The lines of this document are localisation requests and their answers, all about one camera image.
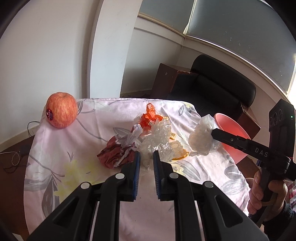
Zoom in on red printed wrapper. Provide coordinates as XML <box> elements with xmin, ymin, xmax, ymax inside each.
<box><xmin>97</xmin><ymin>124</ymin><xmax>142</xmax><ymax>169</ymax></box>

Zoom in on person's right hand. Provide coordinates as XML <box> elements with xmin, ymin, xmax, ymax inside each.
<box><xmin>247</xmin><ymin>171</ymin><xmax>288</xmax><ymax>216</ymax></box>

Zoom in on black floor cable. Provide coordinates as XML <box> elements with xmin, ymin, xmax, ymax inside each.
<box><xmin>27</xmin><ymin>121</ymin><xmax>42</xmax><ymax>138</ymax></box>
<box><xmin>0</xmin><ymin>145</ymin><xmax>31</xmax><ymax>174</ymax></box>

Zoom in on orange red plastic bag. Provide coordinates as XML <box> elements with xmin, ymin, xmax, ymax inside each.
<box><xmin>139</xmin><ymin>103</ymin><xmax>163</xmax><ymax>130</ymax></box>

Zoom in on white translucent plastic bag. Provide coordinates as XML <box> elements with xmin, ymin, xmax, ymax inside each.
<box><xmin>188</xmin><ymin>114</ymin><xmax>221</xmax><ymax>157</ymax></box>

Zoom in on pink plastic bucket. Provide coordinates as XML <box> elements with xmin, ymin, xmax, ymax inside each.
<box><xmin>213</xmin><ymin>113</ymin><xmax>251</xmax><ymax>163</ymax></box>

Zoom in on black leather wooden armchair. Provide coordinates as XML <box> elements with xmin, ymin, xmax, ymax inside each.
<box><xmin>153</xmin><ymin>54</ymin><xmax>261</xmax><ymax>132</ymax></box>

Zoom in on frosted glass window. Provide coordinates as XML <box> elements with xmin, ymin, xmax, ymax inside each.
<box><xmin>137</xmin><ymin>0</ymin><xmax>296</xmax><ymax>95</ymax></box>

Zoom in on clear plastic bag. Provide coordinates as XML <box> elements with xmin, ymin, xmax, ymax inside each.
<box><xmin>140</xmin><ymin>118</ymin><xmax>178</xmax><ymax>173</ymax></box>

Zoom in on person's right forearm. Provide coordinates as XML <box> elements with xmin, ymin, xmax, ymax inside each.
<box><xmin>261</xmin><ymin>200</ymin><xmax>296</xmax><ymax>232</ymax></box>

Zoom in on pink floral tablecloth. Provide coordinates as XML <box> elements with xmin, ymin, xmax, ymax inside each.
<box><xmin>23</xmin><ymin>97</ymin><xmax>252</xmax><ymax>237</ymax></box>

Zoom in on red apple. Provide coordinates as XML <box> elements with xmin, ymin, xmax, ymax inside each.
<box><xmin>46</xmin><ymin>92</ymin><xmax>78</xmax><ymax>129</ymax></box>

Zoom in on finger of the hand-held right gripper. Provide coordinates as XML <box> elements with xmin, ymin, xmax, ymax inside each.
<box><xmin>211</xmin><ymin>128</ymin><xmax>252</xmax><ymax>151</ymax></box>

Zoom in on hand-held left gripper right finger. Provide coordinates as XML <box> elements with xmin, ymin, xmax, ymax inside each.
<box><xmin>153</xmin><ymin>150</ymin><xmax>269</xmax><ymax>241</ymax></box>

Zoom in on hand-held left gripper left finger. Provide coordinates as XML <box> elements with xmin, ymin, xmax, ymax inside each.
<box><xmin>28</xmin><ymin>151</ymin><xmax>141</xmax><ymax>241</ymax></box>

